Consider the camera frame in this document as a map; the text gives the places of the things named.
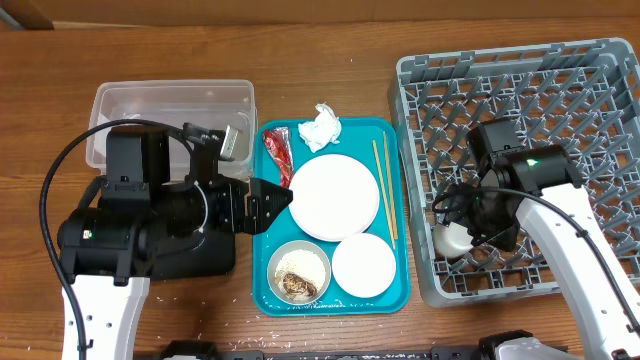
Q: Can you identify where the grey dish rack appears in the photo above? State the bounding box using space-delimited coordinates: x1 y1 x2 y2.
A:
389 38 639 307

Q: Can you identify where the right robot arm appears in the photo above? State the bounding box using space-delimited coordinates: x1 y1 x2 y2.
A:
432 118 639 359

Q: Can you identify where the crumpled white napkin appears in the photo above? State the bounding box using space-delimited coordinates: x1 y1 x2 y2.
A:
298 103 342 153

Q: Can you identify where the white paper cup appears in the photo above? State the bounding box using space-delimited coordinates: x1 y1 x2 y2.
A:
433 223 474 258

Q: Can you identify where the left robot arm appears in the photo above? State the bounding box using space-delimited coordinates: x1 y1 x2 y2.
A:
43 120 293 359

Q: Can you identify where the wooden chopstick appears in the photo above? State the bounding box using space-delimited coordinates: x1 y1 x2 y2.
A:
372 140 396 250
383 132 398 249

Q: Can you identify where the teal plastic tray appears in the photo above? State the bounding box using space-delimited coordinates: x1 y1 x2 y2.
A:
252 118 411 317

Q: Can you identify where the small white pink bowl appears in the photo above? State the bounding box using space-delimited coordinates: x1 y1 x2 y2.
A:
331 233 396 298

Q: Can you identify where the red foil wrapper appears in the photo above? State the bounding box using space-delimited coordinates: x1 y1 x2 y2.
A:
262 127 294 188

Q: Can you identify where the black waste bin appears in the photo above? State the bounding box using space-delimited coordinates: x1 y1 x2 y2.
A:
151 230 235 281

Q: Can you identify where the large white plate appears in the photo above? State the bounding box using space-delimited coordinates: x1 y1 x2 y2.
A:
289 154 380 242

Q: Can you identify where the clear plastic bin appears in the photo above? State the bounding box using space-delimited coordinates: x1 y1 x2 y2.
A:
89 79 258 180

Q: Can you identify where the metal bowl with food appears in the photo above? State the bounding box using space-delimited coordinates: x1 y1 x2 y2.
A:
266 240 332 306

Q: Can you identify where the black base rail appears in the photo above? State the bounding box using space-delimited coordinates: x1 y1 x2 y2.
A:
159 329 571 360

